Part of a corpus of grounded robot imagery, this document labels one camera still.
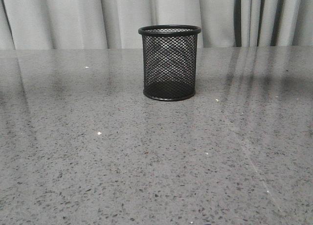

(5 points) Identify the grey pleated curtain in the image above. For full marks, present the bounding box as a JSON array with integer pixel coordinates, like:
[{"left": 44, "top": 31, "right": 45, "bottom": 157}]
[{"left": 0, "top": 0, "right": 313, "bottom": 49}]

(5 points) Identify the black mesh pen bucket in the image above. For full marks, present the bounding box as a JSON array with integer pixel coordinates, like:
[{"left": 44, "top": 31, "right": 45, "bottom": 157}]
[{"left": 138, "top": 24, "right": 201, "bottom": 101}]

